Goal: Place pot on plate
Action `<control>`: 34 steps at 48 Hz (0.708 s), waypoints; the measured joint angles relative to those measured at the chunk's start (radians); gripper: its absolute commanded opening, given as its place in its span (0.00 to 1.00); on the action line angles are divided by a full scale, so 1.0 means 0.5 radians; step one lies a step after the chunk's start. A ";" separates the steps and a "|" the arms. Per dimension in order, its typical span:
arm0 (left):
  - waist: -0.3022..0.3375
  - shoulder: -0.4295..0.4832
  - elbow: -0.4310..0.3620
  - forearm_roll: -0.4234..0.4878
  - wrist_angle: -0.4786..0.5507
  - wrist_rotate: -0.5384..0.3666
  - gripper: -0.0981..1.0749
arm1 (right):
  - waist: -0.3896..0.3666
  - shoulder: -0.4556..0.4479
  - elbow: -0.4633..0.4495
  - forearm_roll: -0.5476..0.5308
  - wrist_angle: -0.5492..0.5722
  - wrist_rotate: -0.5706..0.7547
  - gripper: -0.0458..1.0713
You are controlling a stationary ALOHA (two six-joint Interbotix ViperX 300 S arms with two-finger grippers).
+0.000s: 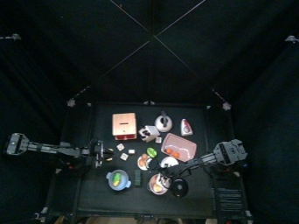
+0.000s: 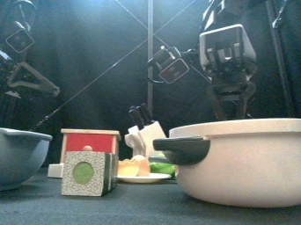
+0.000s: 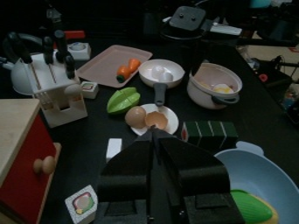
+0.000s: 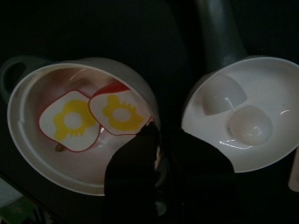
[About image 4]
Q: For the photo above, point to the green object beyond table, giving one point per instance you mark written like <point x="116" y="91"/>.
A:
<point x="14" y="213"/>

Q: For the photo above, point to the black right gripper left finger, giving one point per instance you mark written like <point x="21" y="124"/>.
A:
<point x="132" y="175"/>

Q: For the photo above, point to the toy apple half with stem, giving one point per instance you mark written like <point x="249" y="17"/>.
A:
<point x="72" y="122"/>

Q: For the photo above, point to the beige wooden utensil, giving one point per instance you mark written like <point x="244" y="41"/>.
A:
<point x="293" y="172"/>

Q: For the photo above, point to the white toy egg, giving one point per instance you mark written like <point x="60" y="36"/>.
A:
<point x="249" y="125"/>

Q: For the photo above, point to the white toy eggshell half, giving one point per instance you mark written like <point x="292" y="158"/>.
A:
<point x="223" y="94"/>

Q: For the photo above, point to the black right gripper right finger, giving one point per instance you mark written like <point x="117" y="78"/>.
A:
<point x="201" y="186"/>

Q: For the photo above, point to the pale object beyond table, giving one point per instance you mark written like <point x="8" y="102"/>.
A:
<point x="6" y="192"/>

